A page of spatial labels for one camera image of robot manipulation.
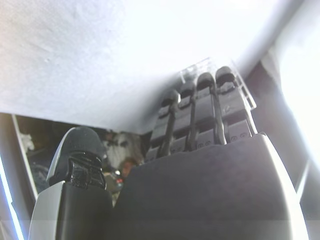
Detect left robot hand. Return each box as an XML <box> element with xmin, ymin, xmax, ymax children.
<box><xmin>28</xmin><ymin>65</ymin><xmax>310</xmax><ymax>240</ymax></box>

